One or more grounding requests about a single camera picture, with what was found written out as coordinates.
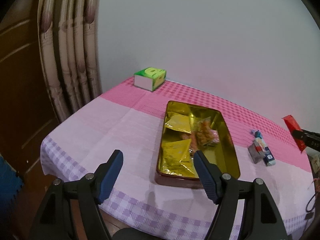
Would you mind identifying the red snack packet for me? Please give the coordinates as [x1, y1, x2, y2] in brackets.
[283, 115, 306, 152]

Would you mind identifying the blue cracker packet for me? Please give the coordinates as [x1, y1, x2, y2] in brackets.
[253, 138, 276, 166]

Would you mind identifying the small blue candy wrapper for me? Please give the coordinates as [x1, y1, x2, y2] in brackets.
[251, 129, 263, 139]

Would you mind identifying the grey red-band snack bar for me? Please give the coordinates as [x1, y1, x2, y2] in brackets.
[248, 144, 263, 164]

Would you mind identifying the fried twist snack bag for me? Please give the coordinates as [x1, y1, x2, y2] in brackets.
[196, 119, 220, 146]

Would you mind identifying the yellow foil snack packet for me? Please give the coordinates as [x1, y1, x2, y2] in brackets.
[159, 139, 197, 178]

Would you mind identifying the dark wooden door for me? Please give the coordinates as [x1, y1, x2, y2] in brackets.
[1, 0, 59, 175]

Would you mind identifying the red gold toffee tin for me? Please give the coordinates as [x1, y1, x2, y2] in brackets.
[155, 101, 240, 189]

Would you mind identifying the pink checked tablecloth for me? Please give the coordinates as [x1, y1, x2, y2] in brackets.
[40, 78, 315, 239]

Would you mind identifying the green tissue box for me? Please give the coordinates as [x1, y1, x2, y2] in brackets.
[134, 67, 167, 92]

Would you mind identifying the beige patterned curtain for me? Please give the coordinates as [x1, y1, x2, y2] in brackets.
[37, 0, 101, 122]

